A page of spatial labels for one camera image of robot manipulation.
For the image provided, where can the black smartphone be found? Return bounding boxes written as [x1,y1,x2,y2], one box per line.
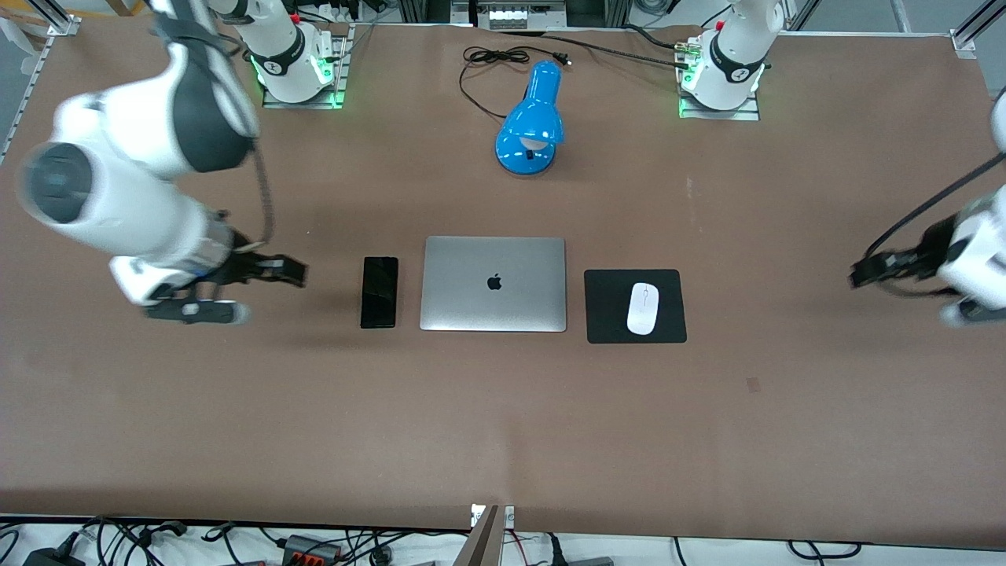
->
[360,256,399,329]

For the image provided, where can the white computer mouse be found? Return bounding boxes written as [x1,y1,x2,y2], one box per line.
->
[626,282,660,336]

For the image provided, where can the black mouse pad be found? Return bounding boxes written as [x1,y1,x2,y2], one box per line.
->
[583,269,688,345]

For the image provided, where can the silver laptop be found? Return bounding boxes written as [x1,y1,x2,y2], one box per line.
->
[419,236,567,333]

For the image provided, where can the perforated metal strip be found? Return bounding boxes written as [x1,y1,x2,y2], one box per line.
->
[0,0,82,166]

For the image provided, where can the black connector block orange levers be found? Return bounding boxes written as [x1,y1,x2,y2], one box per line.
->
[281,534,341,565]

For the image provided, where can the blue desk lamp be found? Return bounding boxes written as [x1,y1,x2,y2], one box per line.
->
[494,60,566,177]

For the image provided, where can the black power adapter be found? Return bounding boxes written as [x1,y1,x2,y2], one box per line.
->
[22,546,86,566]

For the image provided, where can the grey power strip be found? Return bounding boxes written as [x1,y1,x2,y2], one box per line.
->
[486,5,545,31]

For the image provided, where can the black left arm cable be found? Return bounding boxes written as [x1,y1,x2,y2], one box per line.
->
[861,153,1006,266]

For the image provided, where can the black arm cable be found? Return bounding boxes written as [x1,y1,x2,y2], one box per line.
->
[153,0,276,246]
[861,153,1006,266]

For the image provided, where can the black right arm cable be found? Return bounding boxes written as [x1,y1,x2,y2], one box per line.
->
[153,0,276,246]

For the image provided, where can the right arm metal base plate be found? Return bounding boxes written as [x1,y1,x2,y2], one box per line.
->
[262,24,347,110]

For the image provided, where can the aluminium profile rail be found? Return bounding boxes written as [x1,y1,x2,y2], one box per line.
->
[949,0,1006,61]

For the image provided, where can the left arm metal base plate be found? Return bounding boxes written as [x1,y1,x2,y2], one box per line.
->
[677,35,762,122]

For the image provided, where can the small metal bracket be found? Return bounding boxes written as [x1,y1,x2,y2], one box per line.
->
[470,503,516,528]

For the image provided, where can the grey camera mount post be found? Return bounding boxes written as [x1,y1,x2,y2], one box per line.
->
[452,505,501,566]

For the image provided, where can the black lamp power cord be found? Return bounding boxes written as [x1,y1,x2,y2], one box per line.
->
[459,46,572,120]

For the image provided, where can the thick black base cable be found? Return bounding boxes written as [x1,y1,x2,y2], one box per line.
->
[503,28,694,72]

